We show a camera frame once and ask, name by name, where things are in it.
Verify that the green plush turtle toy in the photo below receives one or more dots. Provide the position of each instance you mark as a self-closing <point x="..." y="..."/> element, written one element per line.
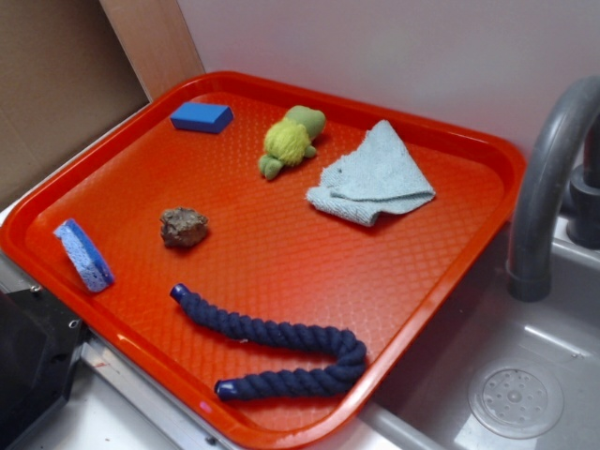
<point x="290" y="140"/>

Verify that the grey toy sink basin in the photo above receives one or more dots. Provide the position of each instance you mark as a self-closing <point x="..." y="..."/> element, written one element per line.
<point x="423" y="402"/>

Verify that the red plastic tray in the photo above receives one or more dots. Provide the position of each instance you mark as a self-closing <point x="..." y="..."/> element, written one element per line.
<point x="268" y="252"/>

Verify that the grey faucet handle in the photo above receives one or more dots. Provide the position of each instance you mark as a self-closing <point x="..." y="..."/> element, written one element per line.
<point x="583" y="227"/>

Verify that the round sink drain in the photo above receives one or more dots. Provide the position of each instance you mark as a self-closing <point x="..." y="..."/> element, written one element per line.
<point x="515" y="398"/>

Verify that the grey sink faucet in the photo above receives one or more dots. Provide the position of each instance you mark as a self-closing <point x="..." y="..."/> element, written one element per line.
<point x="558" y="150"/>

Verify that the light blue folded cloth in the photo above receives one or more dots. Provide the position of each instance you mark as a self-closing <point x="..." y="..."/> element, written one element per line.
<point x="380" y="176"/>

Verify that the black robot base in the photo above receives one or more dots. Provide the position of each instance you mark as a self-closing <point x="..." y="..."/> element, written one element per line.
<point x="41" y="344"/>

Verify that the blue rectangular block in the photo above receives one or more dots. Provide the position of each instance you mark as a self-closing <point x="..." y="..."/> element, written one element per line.
<point x="202" y="117"/>

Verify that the brown cardboard panel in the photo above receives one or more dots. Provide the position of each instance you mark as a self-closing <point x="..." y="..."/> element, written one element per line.
<point x="71" y="70"/>

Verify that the brown rock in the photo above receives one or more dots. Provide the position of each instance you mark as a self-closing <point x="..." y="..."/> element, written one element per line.
<point x="183" y="227"/>

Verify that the blue sponge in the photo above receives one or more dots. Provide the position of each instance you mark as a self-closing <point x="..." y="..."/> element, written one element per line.
<point x="88" y="262"/>

